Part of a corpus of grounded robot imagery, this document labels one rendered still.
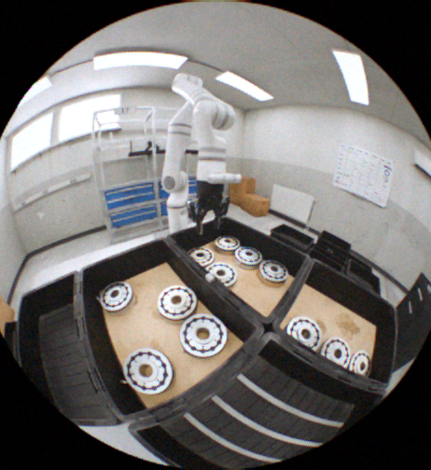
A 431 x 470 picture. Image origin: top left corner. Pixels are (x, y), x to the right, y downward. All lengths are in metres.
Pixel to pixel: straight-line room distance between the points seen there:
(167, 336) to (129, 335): 0.10
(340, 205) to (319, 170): 0.82
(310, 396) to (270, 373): 0.13
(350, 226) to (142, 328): 3.22
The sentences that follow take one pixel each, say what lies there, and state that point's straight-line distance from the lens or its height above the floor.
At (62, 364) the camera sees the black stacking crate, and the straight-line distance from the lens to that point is 0.51.
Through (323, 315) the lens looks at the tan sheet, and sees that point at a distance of 0.50.
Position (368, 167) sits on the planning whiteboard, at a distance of 3.15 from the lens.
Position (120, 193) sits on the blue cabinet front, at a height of 0.80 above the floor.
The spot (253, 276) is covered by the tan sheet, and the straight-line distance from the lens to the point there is 0.48.
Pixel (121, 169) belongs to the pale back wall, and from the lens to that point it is 2.95.
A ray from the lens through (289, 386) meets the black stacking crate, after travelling 0.38.
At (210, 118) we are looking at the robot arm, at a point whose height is 1.27.
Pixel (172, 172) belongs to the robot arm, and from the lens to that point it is 0.56.
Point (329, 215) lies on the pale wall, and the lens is 3.19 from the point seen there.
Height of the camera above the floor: 1.17
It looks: 31 degrees down
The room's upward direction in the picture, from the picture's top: 3 degrees clockwise
